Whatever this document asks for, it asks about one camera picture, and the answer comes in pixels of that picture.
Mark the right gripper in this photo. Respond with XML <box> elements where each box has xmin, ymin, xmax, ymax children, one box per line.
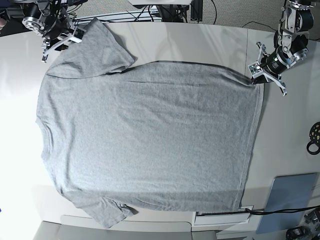
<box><xmin>41</xmin><ymin>14</ymin><xmax>87</xmax><ymax>63</ymax></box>

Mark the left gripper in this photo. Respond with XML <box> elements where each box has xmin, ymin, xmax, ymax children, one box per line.
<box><xmin>248</xmin><ymin>42</ymin><xmax>295</xmax><ymax>97</ymax></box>

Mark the grey T-shirt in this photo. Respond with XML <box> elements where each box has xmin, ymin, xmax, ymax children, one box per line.
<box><xmin>36</xmin><ymin>19</ymin><xmax>264</xmax><ymax>228</ymax></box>

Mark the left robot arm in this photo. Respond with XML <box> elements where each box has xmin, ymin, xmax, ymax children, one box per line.
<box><xmin>248</xmin><ymin>0</ymin><xmax>317</xmax><ymax>96</ymax></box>

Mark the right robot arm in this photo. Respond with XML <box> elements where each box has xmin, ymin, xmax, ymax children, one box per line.
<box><xmin>0</xmin><ymin>0</ymin><xmax>86</xmax><ymax>63</ymax></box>

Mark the blue-grey flat panel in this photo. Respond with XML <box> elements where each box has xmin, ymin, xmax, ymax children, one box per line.
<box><xmin>256</xmin><ymin>172</ymin><xmax>318</xmax><ymax>235</ymax></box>

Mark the black device bottom right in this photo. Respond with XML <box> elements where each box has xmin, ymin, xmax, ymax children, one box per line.
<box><xmin>285</xmin><ymin>226</ymin><xmax>310</xmax><ymax>240</ymax></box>

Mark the black aluminium frame post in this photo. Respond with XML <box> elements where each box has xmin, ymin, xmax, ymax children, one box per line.
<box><xmin>190</xmin><ymin>0</ymin><xmax>203</xmax><ymax>23</ymax></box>

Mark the black cable on table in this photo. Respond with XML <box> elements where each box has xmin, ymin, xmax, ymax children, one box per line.
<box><xmin>246</xmin><ymin>206</ymin><xmax>320</xmax><ymax>216</ymax></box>

